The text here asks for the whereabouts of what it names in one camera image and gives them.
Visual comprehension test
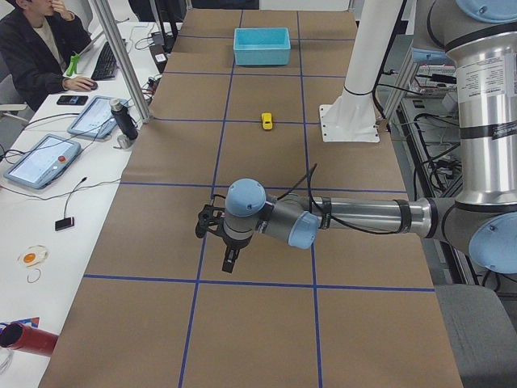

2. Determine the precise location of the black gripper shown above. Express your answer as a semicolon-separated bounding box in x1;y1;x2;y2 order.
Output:
221;238;244;273

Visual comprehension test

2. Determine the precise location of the yellow beetle toy car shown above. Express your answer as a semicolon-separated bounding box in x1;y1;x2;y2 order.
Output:
261;112;273;130

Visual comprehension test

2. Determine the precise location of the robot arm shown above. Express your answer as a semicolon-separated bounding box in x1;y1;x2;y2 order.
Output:
215;1;516;274

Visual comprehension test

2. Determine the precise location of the fried egg toy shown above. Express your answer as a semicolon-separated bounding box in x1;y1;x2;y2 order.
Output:
17;245;49;268

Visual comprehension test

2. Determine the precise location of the green toy figure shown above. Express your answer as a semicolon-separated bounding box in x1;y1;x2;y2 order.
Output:
65;53;81;77

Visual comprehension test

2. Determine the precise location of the black water bottle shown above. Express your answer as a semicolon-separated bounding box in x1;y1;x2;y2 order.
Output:
109;99;138;141

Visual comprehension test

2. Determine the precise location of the far teach pendant tablet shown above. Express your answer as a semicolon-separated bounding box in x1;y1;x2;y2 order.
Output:
67;95;117;139

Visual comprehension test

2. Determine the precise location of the teach pendant tablet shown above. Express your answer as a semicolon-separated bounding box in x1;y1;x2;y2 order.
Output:
67;95;117;139
3;134;82;189

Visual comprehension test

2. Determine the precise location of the rubber band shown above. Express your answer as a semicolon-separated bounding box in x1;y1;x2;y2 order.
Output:
27;268;42;284

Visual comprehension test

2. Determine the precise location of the light blue plastic bin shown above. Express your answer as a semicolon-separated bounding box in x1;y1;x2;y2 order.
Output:
233;27;291;66

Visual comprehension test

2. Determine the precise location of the near teach pendant tablet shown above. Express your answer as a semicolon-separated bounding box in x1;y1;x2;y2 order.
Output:
3;134;82;189

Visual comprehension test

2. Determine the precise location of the black box with label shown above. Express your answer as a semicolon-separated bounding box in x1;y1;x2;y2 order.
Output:
149;44;168;74

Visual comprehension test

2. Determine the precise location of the black keyboard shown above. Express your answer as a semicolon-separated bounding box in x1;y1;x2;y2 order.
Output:
90;42;117;81

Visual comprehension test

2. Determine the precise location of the black smartphone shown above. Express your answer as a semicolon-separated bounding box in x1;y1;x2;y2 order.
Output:
57;95;88;106

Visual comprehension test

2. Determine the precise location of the red cylinder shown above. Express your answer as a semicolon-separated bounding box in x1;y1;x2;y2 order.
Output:
1;322;59;356

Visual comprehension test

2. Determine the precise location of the grey chair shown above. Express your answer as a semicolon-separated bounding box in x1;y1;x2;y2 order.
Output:
435;285;516;387

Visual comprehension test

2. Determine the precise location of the seated person in black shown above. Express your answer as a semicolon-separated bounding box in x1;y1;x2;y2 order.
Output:
1;1;94;111

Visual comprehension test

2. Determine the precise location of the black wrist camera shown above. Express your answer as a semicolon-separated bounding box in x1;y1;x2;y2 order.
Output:
195;204;224;238

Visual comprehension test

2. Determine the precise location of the small black device with cable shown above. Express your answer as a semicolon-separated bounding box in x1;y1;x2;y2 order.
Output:
54;217;75;231

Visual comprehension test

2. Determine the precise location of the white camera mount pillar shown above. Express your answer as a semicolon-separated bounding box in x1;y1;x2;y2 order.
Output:
320;0;405;143

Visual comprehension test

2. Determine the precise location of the aluminium frame post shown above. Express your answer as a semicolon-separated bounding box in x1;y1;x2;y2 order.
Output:
91;0;151;124

